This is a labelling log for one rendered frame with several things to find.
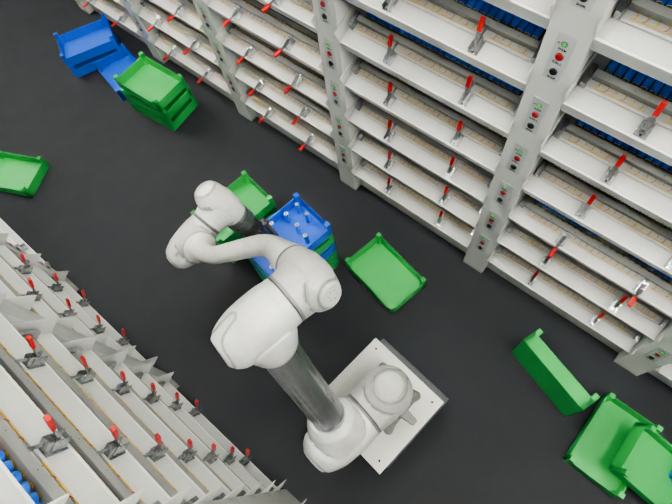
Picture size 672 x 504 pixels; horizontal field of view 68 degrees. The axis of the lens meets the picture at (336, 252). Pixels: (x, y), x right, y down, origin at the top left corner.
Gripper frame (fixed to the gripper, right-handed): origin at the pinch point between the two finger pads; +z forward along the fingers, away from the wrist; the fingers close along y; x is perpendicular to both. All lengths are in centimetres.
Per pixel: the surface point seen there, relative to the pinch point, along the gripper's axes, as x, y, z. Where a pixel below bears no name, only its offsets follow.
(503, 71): 84, -35, -37
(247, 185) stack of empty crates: -41, -36, 8
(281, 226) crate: -8.9, -13.5, 5.4
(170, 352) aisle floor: -57, 42, 19
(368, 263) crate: 8, -20, 48
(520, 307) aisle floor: 68, -17, 77
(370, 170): 6, -57, 30
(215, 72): -78, -94, -9
